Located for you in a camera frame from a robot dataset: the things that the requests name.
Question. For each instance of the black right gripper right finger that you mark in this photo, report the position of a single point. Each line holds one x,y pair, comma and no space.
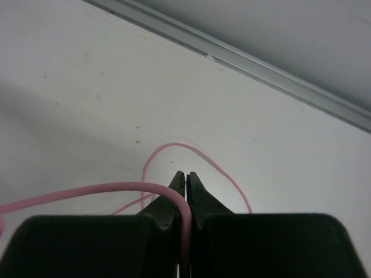
226,244

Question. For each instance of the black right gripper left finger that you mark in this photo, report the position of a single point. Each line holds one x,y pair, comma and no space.
147,244

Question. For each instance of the pink headphones with cable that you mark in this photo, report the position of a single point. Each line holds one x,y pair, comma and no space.
147,190

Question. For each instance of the aluminium table frame rail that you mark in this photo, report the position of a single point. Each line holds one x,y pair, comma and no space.
237,60

